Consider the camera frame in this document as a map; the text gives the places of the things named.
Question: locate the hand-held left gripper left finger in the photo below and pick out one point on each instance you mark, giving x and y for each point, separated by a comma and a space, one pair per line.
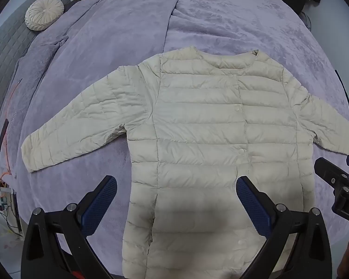
100, 200

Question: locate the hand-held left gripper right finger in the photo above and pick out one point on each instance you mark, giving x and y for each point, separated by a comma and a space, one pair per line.
254, 206

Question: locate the cream puffer jacket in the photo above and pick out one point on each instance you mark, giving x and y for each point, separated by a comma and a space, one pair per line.
197, 139

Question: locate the small electronics box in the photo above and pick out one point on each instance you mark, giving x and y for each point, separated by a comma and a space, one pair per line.
3, 200

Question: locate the purple plush blanket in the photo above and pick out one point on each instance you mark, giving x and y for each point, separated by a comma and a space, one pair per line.
104, 35

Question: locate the grey quilted headboard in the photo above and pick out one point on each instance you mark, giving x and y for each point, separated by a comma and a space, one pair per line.
5, 43

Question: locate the round cream pleated pillow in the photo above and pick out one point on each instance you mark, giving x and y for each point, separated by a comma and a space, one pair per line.
43, 13

